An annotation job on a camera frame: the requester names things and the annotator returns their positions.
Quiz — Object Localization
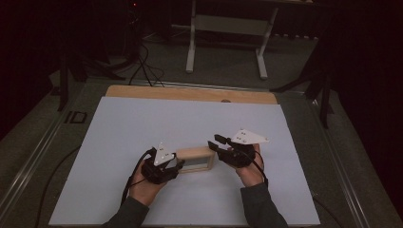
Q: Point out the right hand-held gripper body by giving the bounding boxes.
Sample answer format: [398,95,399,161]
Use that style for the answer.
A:
[218,127,270,170]

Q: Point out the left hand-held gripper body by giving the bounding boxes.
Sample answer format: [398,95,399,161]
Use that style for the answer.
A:
[140,142,181,185]

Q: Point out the small wooden block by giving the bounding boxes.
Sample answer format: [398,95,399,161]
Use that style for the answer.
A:
[175,145,217,175]

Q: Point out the person's left hand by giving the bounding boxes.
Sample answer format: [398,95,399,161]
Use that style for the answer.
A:
[127,167,168,207]

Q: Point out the person's right hand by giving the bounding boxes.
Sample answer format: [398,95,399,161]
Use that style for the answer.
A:
[235,143,266,188]

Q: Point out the white table mat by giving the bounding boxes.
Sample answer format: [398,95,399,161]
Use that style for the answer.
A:
[48,96,321,227]

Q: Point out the black tripod stand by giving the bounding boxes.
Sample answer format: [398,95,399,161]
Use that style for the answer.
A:
[270,63,336,129]

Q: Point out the left hand-held gripper cable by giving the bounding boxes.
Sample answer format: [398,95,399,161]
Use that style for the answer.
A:
[120,147,159,207]

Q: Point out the hand-held gripper cable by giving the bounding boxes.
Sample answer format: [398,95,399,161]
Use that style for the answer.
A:
[120,147,159,207]
[241,148,270,188]

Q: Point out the right hand-held gripper cable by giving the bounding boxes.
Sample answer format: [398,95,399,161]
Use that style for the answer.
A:
[241,148,270,188]

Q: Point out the black rectangular floor bracket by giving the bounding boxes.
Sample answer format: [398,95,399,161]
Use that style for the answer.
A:
[64,110,88,124]

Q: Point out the metal floor rail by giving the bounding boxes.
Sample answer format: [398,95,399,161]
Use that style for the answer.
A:
[0,94,77,213]
[308,98,372,228]

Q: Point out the black floor cables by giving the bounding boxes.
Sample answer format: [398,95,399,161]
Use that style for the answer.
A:
[127,42,166,88]

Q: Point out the black floor cable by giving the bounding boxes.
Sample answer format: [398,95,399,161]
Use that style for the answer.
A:
[312,195,345,228]
[33,144,82,228]

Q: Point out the white metal desk frame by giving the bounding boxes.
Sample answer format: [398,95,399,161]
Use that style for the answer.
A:
[185,0,280,81]

